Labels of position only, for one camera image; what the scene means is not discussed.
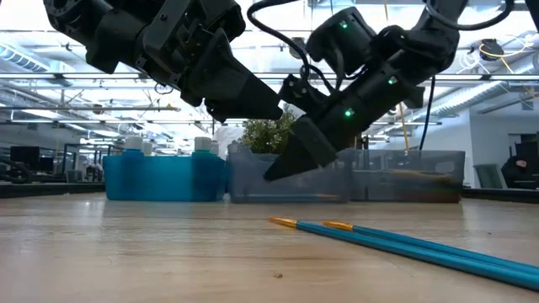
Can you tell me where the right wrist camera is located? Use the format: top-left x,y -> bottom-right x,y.
279,74 -> 330,115

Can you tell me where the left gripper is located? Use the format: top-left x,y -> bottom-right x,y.
136,0 -> 284,124

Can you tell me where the grey office chair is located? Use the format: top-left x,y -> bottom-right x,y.
473,162 -> 509,189

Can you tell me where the blue paint bottle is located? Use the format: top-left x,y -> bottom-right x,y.
123,135 -> 145,201

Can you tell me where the black monitor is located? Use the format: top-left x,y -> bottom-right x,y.
10,146 -> 41,172

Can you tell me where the horizontal ceiling rail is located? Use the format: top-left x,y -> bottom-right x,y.
0,72 -> 539,82

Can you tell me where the artificial potted plant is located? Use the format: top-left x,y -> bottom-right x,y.
239,104 -> 298,155

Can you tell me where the person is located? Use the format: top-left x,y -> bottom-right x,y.
500,154 -> 539,189
213,125 -> 246,160

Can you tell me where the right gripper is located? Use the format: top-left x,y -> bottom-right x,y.
263,62 -> 426,182

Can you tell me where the turquoise paint bottle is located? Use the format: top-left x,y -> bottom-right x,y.
191,136 -> 214,201

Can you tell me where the grey translucent bin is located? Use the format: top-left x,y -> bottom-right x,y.
351,149 -> 467,205
226,142 -> 355,205

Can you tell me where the blue plastic bin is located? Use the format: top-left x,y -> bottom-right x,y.
103,151 -> 228,202

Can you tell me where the black ceiling cable reel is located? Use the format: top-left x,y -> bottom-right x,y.
288,36 -> 307,61
478,38 -> 505,63

